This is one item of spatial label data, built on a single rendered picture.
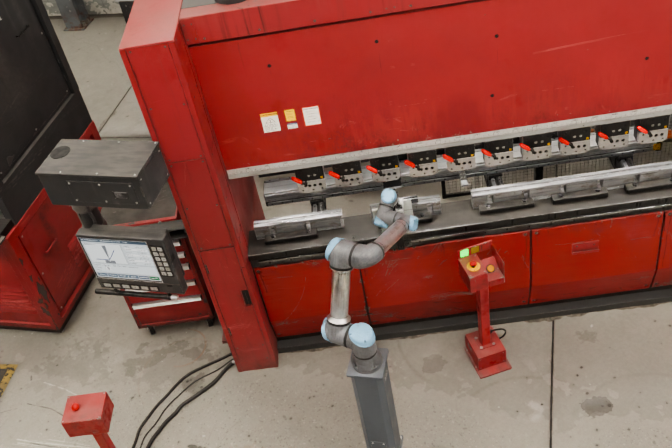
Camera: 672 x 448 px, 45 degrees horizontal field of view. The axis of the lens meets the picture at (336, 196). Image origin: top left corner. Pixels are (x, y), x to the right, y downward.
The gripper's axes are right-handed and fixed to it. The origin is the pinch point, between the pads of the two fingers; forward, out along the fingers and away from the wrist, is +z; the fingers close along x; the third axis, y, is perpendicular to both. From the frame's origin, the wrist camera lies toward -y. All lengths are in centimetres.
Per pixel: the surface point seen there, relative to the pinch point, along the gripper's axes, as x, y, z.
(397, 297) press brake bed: 4, -45, 50
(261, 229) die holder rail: 75, -5, 11
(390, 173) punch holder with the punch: -0.1, 18.2, -8.0
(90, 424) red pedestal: 150, -101, -45
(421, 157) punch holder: -17.1, 24.6, -12.6
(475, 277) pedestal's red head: -41, -39, 3
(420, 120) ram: -18, 40, -30
